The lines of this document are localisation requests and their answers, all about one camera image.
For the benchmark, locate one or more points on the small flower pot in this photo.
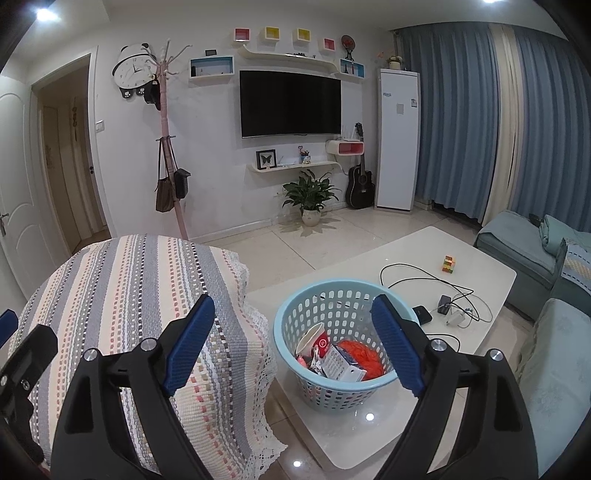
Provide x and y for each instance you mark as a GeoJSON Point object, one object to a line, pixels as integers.
{"type": "Point", "coordinates": [394, 62]}

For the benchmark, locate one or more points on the black acoustic guitar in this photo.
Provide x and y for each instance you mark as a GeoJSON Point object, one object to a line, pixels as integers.
{"type": "Point", "coordinates": [360, 187]}

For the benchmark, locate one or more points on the small black adapter box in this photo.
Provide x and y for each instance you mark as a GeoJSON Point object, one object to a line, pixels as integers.
{"type": "Point", "coordinates": [445, 305]}

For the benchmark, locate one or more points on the long blue box shelf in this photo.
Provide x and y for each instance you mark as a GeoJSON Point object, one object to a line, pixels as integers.
{"type": "Point", "coordinates": [212, 69]}

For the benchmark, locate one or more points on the red and white box shelf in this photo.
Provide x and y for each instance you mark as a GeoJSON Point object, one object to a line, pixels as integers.
{"type": "Point", "coordinates": [346, 148]}

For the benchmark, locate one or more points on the shelf pen holder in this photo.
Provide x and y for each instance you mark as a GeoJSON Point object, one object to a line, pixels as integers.
{"type": "Point", "coordinates": [304, 157]}

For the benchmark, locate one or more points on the framed butterfly picture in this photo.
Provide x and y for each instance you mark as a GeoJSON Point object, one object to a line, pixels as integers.
{"type": "Point", "coordinates": [266, 158]}

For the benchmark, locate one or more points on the pale green sofa cover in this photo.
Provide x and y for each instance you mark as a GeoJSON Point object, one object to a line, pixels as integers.
{"type": "Point", "coordinates": [554, 369]}

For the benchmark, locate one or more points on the orange plastic bag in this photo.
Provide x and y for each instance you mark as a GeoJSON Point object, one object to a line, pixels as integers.
{"type": "Point", "coordinates": [364, 357]}

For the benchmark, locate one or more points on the white paper cup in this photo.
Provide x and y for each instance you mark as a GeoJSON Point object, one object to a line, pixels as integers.
{"type": "Point", "coordinates": [309, 339]}

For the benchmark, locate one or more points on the small black bag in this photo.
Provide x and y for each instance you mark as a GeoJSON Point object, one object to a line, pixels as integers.
{"type": "Point", "coordinates": [151, 94]}

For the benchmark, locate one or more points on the pink cube wall shelf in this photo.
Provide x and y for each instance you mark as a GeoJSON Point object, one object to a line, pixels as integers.
{"type": "Point", "coordinates": [329, 45]}
{"type": "Point", "coordinates": [242, 35]}

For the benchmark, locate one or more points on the patterned cushion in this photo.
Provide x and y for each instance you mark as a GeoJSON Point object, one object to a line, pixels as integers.
{"type": "Point", "coordinates": [577, 261]}

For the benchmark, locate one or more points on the white standing air conditioner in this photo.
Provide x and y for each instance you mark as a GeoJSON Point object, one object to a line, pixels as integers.
{"type": "Point", "coordinates": [397, 152]}

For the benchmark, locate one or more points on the blue curtain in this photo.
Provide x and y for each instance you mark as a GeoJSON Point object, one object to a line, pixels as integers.
{"type": "Point", "coordinates": [549, 138]}
{"type": "Point", "coordinates": [452, 120]}

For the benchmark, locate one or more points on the black hanging bag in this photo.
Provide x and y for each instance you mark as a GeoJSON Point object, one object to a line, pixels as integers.
{"type": "Point", "coordinates": [182, 183]}

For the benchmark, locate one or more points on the yellow cube wall shelf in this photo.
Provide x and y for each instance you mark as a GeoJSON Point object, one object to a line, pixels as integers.
{"type": "Point", "coordinates": [272, 34]}
{"type": "Point", "coordinates": [304, 35]}

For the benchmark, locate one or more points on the pink coat rack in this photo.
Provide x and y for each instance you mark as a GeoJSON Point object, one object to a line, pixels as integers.
{"type": "Point", "coordinates": [165, 120]}

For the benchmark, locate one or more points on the light blue plastic basket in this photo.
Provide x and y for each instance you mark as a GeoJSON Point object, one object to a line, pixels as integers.
{"type": "Point", "coordinates": [332, 397]}

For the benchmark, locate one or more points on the black wall television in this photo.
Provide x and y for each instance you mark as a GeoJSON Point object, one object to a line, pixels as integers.
{"type": "Point", "coordinates": [291, 104]}

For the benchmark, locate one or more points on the small white carton box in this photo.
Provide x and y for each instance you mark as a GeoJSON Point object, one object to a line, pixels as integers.
{"type": "Point", "coordinates": [339, 364]}

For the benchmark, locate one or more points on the white charger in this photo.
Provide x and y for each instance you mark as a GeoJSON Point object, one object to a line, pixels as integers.
{"type": "Point", "coordinates": [456, 319]}

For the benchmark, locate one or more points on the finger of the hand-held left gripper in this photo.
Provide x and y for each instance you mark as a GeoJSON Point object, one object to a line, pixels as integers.
{"type": "Point", "coordinates": [7, 321]}
{"type": "Point", "coordinates": [23, 401]}

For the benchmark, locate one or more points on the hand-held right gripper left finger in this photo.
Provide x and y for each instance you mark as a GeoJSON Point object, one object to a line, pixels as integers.
{"type": "Point", "coordinates": [189, 344]}

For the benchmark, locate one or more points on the dark remote control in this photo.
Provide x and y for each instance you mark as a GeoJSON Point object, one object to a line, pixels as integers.
{"type": "Point", "coordinates": [535, 219]}

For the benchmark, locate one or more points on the brown hanging bag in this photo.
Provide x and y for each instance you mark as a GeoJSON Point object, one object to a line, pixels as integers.
{"type": "Point", "coordinates": [164, 196]}

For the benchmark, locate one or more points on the short blue box shelf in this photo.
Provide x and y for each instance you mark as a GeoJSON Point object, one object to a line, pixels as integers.
{"type": "Point", "coordinates": [353, 69]}

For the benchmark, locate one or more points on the panda wall clock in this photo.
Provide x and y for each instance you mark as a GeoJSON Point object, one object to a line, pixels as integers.
{"type": "Point", "coordinates": [131, 69]}

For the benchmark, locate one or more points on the ceiling light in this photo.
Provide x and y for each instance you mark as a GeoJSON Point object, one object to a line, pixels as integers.
{"type": "Point", "coordinates": [46, 14]}

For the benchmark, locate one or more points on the cream curtain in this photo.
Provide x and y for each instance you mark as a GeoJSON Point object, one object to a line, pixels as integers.
{"type": "Point", "coordinates": [501, 138]}

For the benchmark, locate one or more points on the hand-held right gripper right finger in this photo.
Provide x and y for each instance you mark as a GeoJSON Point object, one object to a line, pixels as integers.
{"type": "Point", "coordinates": [397, 344]}

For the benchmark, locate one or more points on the black smartphone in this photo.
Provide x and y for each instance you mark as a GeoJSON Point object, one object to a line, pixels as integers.
{"type": "Point", "coordinates": [422, 314]}

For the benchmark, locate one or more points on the green potted plant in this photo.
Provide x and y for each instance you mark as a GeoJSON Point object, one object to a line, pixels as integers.
{"type": "Point", "coordinates": [309, 194]}

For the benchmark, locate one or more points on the striped cloth-covered seat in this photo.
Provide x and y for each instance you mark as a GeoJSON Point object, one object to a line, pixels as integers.
{"type": "Point", "coordinates": [129, 286]}

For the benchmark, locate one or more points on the long white wavy shelf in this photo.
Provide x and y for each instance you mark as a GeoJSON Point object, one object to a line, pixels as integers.
{"type": "Point", "coordinates": [286, 57]}

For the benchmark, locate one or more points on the white door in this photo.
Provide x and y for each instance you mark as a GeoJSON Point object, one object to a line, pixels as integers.
{"type": "Point", "coordinates": [16, 184]}

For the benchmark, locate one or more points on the colourful puzzle cube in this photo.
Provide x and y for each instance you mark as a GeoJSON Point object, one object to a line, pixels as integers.
{"type": "Point", "coordinates": [448, 264]}

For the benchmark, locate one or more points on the small desk fan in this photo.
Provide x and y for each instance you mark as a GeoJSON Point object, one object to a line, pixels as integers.
{"type": "Point", "coordinates": [348, 44]}

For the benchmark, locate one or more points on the teal sofa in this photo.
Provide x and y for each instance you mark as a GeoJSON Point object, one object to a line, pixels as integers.
{"type": "Point", "coordinates": [508, 249]}

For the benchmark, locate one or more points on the folded teal blanket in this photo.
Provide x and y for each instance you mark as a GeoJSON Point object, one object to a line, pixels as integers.
{"type": "Point", "coordinates": [556, 235]}

